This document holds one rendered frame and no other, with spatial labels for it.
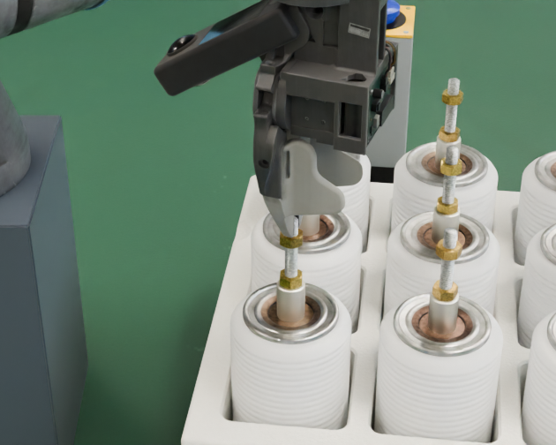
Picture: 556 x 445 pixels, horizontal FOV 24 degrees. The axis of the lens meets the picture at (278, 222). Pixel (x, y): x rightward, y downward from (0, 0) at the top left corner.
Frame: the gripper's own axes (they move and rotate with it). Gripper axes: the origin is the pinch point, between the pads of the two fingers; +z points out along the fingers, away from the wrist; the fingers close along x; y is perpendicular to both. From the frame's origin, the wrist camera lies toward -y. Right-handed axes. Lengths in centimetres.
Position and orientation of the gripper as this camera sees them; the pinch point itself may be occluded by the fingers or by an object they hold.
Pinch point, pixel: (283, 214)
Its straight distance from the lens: 95.8
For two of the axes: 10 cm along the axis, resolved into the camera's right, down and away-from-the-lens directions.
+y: 9.4, 2.0, -2.9
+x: 3.5, -5.3, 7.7
